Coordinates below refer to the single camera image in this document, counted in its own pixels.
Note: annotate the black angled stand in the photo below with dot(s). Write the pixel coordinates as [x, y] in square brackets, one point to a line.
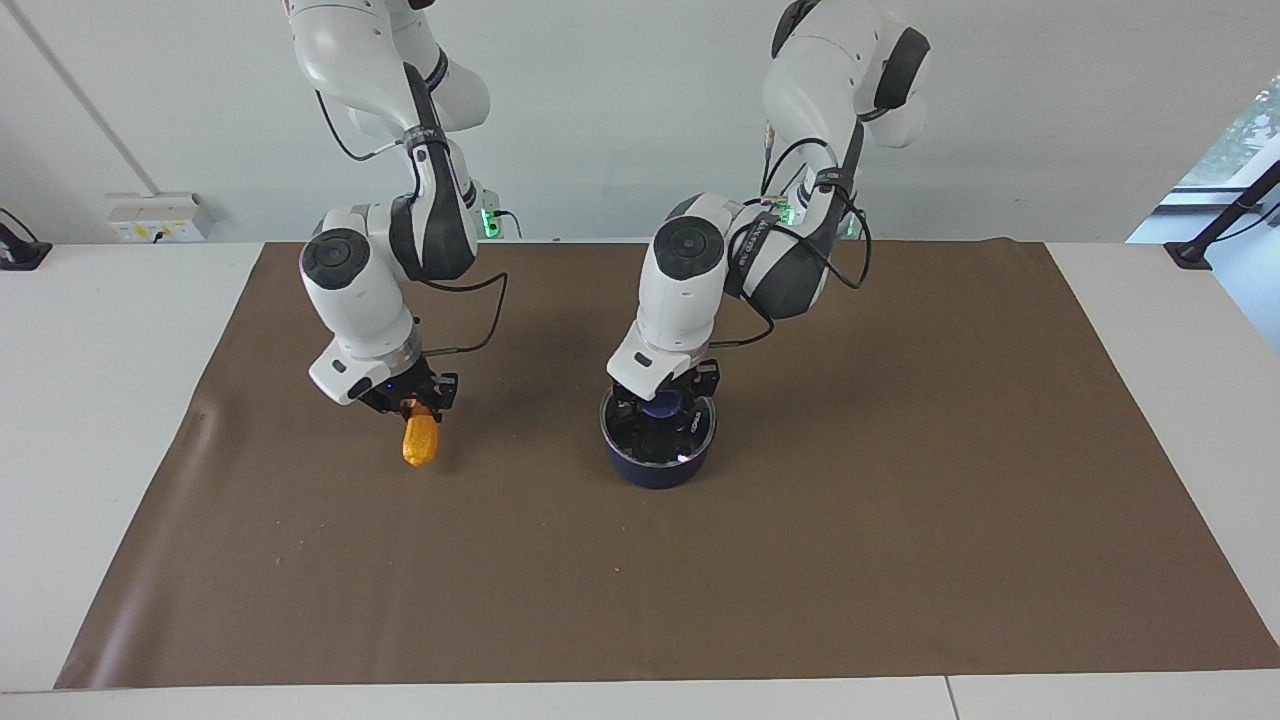
[1215, 225]

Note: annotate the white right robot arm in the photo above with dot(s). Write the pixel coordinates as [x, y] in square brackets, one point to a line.
[365, 290]

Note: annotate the window with green view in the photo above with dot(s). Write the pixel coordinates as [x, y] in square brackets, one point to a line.
[1240, 140]

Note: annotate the brown table mat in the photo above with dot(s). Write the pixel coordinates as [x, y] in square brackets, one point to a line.
[800, 560]

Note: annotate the yellow corn cob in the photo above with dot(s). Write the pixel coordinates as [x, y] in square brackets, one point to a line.
[421, 443]

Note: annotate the white wall socket box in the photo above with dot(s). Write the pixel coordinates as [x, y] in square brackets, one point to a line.
[160, 216]

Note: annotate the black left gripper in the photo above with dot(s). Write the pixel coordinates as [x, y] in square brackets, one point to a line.
[700, 378]

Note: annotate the glass lid with blue knob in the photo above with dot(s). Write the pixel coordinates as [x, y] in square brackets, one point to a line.
[665, 440]

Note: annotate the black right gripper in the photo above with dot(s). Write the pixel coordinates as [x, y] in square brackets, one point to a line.
[420, 385]

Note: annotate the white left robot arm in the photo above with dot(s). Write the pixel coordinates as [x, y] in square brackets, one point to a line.
[700, 280]

